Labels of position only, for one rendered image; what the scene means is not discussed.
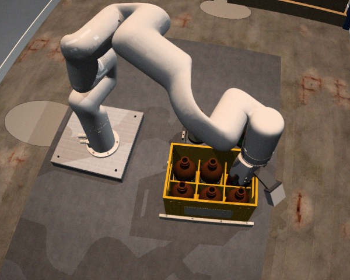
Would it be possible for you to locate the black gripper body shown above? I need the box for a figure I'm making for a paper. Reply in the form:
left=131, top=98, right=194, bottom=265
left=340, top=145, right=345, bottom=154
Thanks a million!
left=230, top=150, right=261, bottom=186

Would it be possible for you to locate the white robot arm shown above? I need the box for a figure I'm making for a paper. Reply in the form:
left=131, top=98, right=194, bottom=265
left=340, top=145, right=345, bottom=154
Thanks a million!
left=60, top=3, right=286, bottom=207

